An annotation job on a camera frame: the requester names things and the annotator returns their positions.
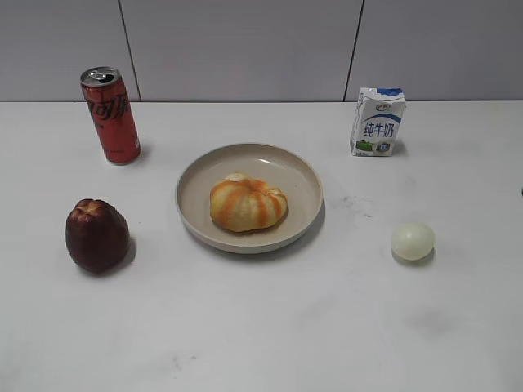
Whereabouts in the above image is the white egg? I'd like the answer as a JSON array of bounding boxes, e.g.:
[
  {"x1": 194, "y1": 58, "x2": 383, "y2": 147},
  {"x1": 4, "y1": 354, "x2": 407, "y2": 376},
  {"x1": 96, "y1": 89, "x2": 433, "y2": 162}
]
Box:
[{"x1": 391, "y1": 222, "x2": 436, "y2": 261}]

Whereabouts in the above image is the white milk carton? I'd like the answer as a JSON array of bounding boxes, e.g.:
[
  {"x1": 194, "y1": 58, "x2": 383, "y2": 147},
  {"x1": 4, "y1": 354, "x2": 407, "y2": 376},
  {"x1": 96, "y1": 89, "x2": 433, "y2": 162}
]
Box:
[{"x1": 350, "y1": 87, "x2": 406, "y2": 157}]

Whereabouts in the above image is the dark red apple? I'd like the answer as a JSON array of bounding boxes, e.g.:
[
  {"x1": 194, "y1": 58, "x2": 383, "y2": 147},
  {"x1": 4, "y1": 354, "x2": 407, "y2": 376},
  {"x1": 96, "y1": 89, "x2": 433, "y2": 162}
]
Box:
[{"x1": 65, "y1": 198, "x2": 130, "y2": 275}]

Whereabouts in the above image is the orange striped croissant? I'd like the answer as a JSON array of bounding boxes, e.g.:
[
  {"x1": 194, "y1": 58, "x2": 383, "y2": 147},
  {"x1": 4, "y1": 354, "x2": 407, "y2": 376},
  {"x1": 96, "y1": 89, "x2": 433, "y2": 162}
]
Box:
[{"x1": 209, "y1": 172, "x2": 288, "y2": 233}]

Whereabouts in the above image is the red cola can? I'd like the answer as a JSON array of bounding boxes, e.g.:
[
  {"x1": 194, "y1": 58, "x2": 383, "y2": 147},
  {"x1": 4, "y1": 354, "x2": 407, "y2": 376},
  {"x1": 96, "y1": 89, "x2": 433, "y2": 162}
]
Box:
[{"x1": 80, "y1": 66, "x2": 141, "y2": 164}]

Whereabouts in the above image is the beige round plate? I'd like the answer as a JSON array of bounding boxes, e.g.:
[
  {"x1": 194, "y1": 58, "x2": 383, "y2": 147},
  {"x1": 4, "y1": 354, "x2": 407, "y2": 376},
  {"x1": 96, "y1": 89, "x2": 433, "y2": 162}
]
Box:
[{"x1": 176, "y1": 143, "x2": 324, "y2": 254}]

